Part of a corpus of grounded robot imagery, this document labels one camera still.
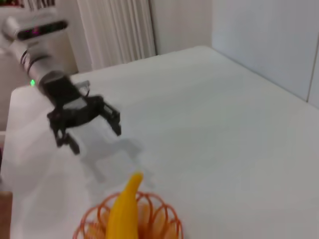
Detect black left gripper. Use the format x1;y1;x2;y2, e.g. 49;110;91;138
37;71;122;156

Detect yellow banana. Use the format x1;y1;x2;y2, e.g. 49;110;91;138
106;172;145;239

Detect orange woven plastic basket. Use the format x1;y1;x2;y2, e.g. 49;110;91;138
72;191;185;239

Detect white pleated curtain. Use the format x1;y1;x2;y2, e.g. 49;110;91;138
77;0;157;72

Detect robot head camera bar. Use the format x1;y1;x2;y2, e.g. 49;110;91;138
1;15;68;42

